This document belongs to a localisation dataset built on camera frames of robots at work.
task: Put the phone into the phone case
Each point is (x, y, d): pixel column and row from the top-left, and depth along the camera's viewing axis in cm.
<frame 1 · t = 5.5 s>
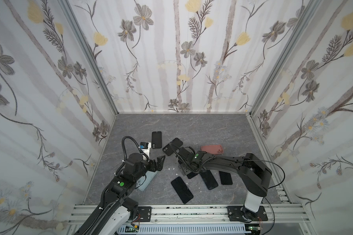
left hand: (156, 151, 76), fingers open
right hand: (183, 162, 87), fingers open
black phone case upright: (156, 139, 107), on the table
light blue phone case: (143, 181, 88), on the table
black phone upper middle: (191, 175, 88), point 2 cm above the table
black phone lower left: (182, 191, 82), on the table
black phone middle: (209, 179, 87), on the table

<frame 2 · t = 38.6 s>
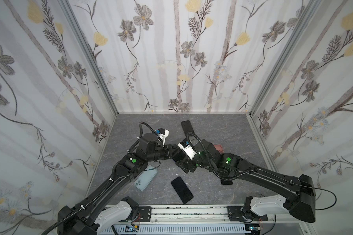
left hand: (178, 147, 70), fingers closed
right hand: (178, 154, 69), fingers open
black phone upper middle: (187, 127, 113), on the table
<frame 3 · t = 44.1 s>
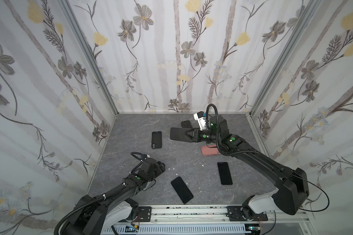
left hand: (160, 164, 88), fingers open
right hand: (183, 129, 70), fingers closed
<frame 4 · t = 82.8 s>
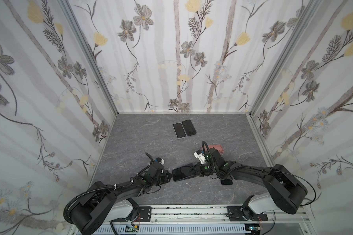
left hand: (171, 172, 86), fingers closed
right hand: (186, 170, 81), fingers closed
black phone lower left: (184, 176, 86), point 3 cm above the table
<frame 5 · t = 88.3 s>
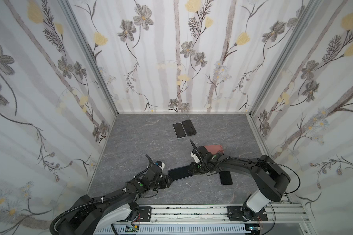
left hand: (169, 178, 84), fingers open
right hand: (186, 168, 86), fingers open
